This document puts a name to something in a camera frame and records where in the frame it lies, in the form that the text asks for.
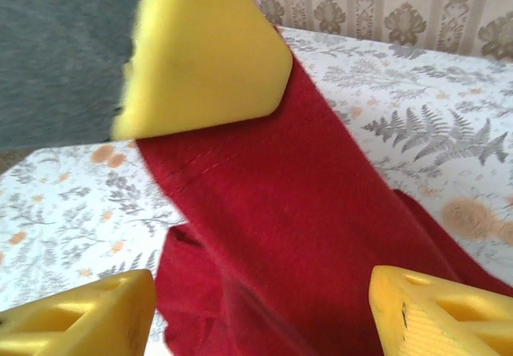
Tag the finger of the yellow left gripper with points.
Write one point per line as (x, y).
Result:
(200, 59)

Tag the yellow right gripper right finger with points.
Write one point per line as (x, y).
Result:
(441, 324)

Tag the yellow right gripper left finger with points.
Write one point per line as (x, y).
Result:
(80, 320)

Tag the red t-shirt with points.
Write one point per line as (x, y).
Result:
(280, 219)

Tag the floral patterned table cloth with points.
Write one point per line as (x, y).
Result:
(421, 131)

